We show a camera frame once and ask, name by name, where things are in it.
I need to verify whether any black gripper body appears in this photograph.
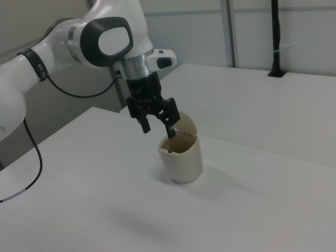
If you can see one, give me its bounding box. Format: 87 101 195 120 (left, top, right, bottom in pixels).
125 72 163 103

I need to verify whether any beige trash can lid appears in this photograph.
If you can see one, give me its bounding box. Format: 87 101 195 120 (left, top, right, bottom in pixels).
173 111 198 137

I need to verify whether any small white trash can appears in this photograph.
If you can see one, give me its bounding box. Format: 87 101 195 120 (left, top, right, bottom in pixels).
157 111 204 184

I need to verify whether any grey office partition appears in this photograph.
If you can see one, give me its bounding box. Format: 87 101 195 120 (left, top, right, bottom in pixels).
143 0 336 77

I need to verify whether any black pole with base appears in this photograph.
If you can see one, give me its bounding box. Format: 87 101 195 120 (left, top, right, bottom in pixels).
267 0 287 78

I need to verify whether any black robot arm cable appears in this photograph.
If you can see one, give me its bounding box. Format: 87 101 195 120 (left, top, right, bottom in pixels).
0 70 122 203

